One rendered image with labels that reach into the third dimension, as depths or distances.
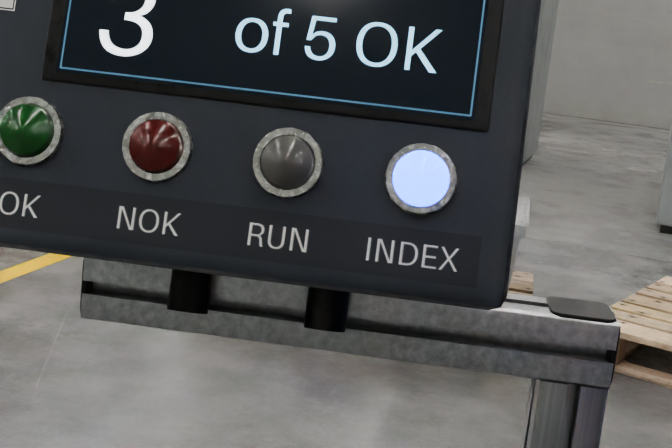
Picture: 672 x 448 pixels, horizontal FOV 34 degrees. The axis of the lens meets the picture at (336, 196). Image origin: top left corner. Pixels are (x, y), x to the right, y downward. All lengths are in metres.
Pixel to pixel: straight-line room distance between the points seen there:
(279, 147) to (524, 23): 0.10
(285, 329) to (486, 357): 0.09
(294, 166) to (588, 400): 0.18
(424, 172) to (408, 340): 0.11
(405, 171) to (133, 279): 0.15
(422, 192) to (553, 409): 0.14
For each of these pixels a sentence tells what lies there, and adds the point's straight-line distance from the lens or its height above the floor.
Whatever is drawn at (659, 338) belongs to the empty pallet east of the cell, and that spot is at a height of 0.14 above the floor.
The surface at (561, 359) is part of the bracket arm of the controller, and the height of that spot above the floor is 1.04.
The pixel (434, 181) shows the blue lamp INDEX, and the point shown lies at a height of 1.12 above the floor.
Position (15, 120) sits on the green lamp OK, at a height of 1.12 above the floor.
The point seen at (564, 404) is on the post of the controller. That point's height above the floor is 1.01.
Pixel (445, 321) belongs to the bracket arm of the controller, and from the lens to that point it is 0.48.
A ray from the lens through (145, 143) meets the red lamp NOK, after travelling 0.41.
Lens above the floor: 1.18
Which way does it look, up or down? 11 degrees down
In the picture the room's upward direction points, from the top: 6 degrees clockwise
